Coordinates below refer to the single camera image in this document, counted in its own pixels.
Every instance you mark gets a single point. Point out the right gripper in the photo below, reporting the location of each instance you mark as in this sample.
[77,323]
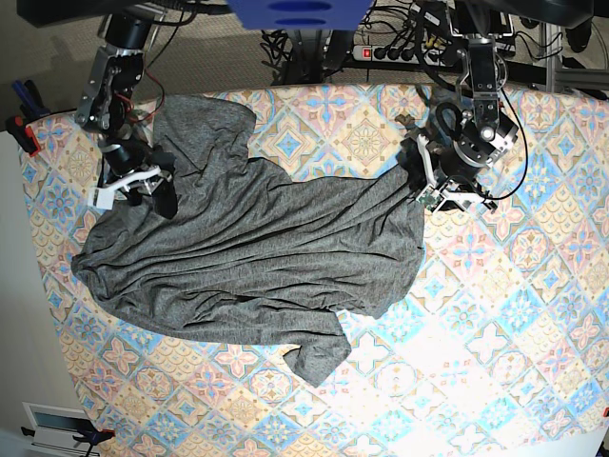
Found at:
[135,169]

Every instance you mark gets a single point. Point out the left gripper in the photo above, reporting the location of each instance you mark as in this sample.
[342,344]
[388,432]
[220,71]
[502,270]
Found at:
[439,189]

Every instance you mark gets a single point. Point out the grey t-shirt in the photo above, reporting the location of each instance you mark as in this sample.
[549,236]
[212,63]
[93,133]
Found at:
[251,256]

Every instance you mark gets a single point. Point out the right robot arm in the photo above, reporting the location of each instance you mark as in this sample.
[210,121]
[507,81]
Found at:
[106,109]

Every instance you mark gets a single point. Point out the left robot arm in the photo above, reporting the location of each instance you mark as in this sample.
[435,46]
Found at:
[468,131]

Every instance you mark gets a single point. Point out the white power strip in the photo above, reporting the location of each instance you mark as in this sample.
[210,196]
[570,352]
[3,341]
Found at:
[398,55]

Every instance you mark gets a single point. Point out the red black clamp upper left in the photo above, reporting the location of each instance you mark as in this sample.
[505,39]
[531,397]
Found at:
[23,135]

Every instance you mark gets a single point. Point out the patterned tablecloth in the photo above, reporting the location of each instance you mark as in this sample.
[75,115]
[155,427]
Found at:
[502,341]

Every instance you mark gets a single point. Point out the black orange clamp lower left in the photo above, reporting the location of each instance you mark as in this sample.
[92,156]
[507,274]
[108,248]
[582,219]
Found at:
[90,435]

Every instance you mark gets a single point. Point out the white floor vent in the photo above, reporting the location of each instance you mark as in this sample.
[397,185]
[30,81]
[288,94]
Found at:
[56,417]

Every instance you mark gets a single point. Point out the blue black clamp handles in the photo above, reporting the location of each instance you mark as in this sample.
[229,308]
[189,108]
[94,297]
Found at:
[32,105]

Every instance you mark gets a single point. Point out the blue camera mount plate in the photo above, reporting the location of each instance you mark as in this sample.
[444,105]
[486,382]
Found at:
[300,14]

